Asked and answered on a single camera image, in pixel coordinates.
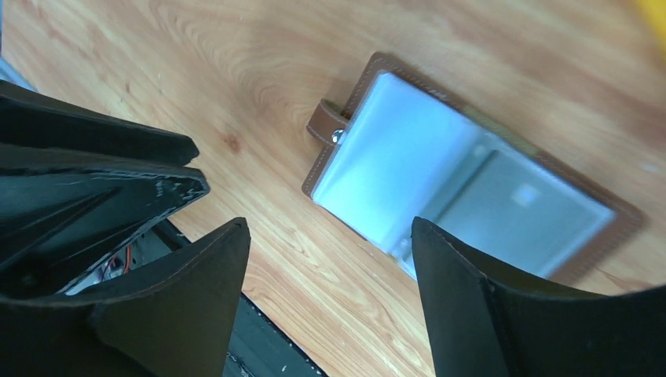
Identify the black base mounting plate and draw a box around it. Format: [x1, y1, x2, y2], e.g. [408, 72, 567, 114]
[133, 220, 327, 377]

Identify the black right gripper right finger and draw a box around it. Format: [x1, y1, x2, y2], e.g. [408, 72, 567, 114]
[412, 218, 665, 376]

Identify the brown leather card holder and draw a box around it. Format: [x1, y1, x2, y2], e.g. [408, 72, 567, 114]
[302, 52, 644, 284]

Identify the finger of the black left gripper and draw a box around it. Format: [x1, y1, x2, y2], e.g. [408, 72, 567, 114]
[1, 80, 199, 167]
[1, 145, 210, 298]

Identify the yellow plastic bin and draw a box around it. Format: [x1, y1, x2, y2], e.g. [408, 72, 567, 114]
[631, 0, 665, 58]

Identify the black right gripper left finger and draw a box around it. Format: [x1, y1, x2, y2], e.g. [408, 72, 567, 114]
[1, 218, 251, 376]

